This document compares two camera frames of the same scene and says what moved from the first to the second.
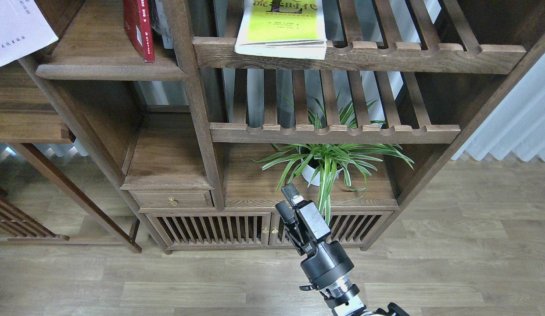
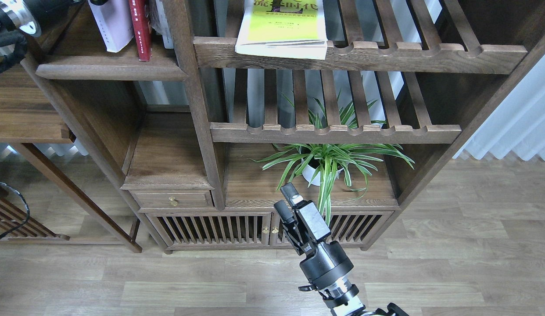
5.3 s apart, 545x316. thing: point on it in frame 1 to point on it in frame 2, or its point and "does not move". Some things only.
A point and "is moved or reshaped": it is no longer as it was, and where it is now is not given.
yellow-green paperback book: [293, 28] does not move
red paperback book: [137, 25] does not move
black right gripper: [323, 261] does not move
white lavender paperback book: [19, 28] is moved or reshaped
